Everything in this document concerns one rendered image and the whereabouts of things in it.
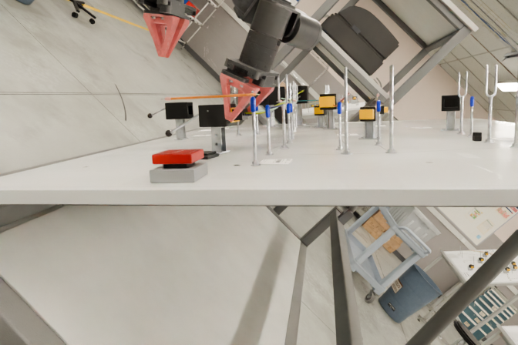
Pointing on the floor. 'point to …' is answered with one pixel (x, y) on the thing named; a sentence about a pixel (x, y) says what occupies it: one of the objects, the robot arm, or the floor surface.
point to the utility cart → (359, 261)
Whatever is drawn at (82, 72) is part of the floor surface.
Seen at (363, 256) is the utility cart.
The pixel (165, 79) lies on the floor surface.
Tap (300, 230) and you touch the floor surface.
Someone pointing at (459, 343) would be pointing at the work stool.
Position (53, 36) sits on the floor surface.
